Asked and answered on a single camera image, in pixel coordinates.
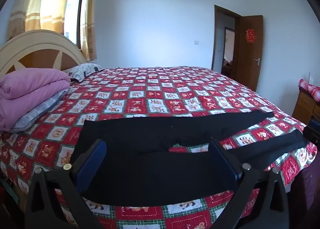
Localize red checked printed bedspread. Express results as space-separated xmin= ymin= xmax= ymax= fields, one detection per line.
xmin=0 ymin=66 xmax=318 ymax=229

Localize pink folded blanket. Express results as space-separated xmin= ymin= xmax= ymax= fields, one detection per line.
xmin=0 ymin=67 xmax=71 ymax=133

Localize black pants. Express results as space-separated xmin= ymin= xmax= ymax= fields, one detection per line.
xmin=71 ymin=109 xmax=304 ymax=206

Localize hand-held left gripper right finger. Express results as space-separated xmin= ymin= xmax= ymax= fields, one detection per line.
xmin=209 ymin=139 xmax=290 ymax=229

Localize narrow yellow curtain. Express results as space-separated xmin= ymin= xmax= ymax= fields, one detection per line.
xmin=80 ymin=0 xmax=98 ymax=61

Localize window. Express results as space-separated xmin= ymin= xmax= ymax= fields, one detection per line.
xmin=64 ymin=0 xmax=88 ymax=49

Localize grey patterned pillow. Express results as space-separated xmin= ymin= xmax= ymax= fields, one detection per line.
xmin=62 ymin=63 xmax=105 ymax=82

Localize brown door frame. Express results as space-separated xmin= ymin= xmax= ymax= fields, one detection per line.
xmin=211 ymin=5 xmax=242 ymax=77

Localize brown wooden door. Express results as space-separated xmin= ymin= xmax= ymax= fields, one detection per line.
xmin=235 ymin=15 xmax=263 ymax=92

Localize wooden cabinet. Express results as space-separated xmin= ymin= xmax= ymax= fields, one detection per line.
xmin=292 ymin=89 xmax=320 ymax=129

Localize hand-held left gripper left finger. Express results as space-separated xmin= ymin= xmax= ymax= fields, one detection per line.
xmin=25 ymin=139 xmax=107 ymax=229

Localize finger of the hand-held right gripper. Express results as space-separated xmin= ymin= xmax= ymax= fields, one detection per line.
xmin=303 ymin=124 xmax=320 ymax=146

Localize cream wooden bed headboard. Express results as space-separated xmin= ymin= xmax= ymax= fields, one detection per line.
xmin=0 ymin=29 xmax=87 ymax=77

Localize red plaid cloth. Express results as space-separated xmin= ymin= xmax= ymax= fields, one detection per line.
xmin=298 ymin=79 xmax=320 ymax=102

